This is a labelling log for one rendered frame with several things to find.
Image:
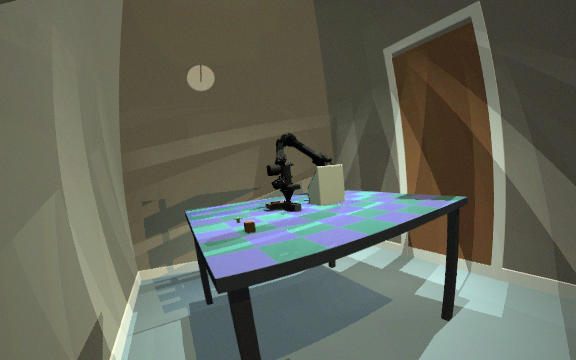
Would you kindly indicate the small orange-brown cube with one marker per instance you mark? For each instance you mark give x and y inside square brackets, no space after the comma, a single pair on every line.
[249,226]

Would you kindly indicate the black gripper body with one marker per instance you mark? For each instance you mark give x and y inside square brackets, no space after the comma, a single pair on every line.
[289,185]

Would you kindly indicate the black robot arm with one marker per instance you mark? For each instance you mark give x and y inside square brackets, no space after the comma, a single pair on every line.
[319,158]

